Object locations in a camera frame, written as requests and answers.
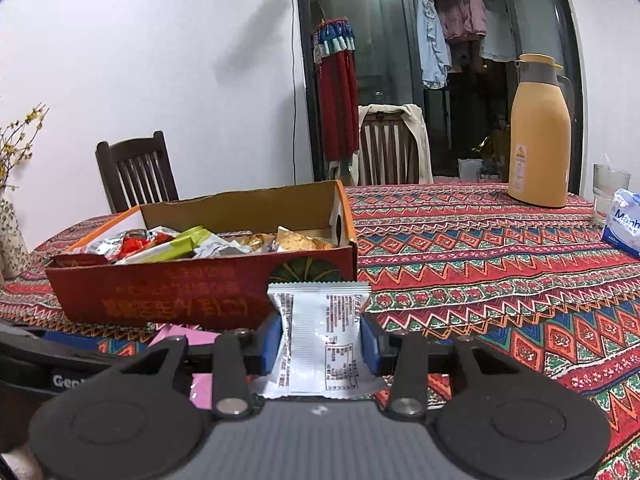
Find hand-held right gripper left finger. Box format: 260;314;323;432
107;312;283;421

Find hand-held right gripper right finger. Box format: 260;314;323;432
361;312;526;422

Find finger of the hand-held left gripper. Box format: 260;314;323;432
0;319;151;367

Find white printed snack packet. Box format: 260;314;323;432
251;282;389;401

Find pink snack packet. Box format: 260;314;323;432
149;324;217;411

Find red cardboard box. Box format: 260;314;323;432
45;180;358;332

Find silver snack packet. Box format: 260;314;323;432
82;232;126;259
192;237;242;259

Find large red blue snack bag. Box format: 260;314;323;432
120;230;161;257

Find green white stick packet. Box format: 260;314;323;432
115;227;217;264

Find golden snack packet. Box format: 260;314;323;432
235;232;278;254

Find orange silver chip packet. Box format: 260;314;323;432
275;226;338;253

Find floral ceramic vase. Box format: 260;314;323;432
0;197;31;281

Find dark wooden chair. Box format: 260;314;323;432
95;131;180;214

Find slatted wooden chair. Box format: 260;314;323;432
357;105;426;186

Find yellow flower branches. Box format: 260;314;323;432
0;102;51;201

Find white bucket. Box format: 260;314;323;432
457;159;484;182

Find chair with beige cloth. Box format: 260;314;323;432
350;103;435;186

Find red tassel hanging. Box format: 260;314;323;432
312;19;361;161

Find tan thermos jug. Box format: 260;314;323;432
507;53;574;209

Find white blue tissue pack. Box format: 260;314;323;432
601;188;640;261

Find clear glass cup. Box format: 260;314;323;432
592;162;632;226

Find light blue hanging garment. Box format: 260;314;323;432
414;0;452;90

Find white hanging garment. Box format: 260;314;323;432
480;35;518;63

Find pink hanging garments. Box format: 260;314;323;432
440;0;488;43

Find dark framed glass door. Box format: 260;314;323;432
295;0;586;196

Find black cable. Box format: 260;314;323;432
290;0;302;183

